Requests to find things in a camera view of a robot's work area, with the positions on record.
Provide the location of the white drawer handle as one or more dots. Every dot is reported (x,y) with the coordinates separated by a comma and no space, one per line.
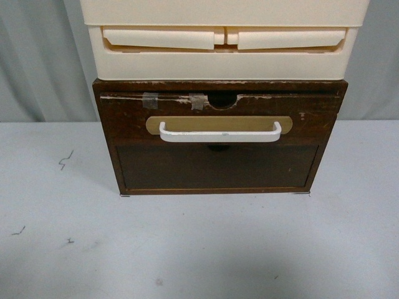
(220,136)

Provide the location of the wooden drawer with dark front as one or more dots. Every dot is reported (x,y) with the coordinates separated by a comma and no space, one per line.
(313,114)

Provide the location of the dark brown wooden cabinet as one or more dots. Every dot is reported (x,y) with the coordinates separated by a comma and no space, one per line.
(160,167)

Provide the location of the right clear tape piece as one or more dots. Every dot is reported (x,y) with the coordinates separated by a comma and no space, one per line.
(197,100)

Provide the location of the clear tape piece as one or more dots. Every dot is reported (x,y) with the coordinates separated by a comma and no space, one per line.
(150,100)
(197,100)

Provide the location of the left clear tape piece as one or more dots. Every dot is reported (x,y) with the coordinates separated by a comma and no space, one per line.
(150,100)

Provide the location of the lower cream plastic basket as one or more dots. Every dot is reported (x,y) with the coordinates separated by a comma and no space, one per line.
(117,65)

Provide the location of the cream plastic basket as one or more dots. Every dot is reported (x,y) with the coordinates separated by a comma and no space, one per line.
(117,65)
(278,13)

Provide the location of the upper cream plastic basket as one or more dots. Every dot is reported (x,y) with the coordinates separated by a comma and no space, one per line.
(278,13)

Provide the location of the grey curtain backdrop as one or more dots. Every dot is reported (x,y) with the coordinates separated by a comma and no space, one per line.
(47,64)

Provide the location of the tan handle backing plate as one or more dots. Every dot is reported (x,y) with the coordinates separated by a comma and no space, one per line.
(218,123)

